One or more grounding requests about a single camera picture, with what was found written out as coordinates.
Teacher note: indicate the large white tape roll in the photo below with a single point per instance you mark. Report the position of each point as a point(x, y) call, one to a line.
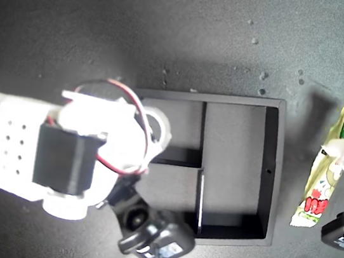
point(167, 130)

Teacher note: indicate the green printed snack bar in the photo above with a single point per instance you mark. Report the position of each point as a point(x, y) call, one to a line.
point(322, 188)

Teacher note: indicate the black tray with wells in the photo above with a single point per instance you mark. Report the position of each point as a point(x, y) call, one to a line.
point(238, 138)

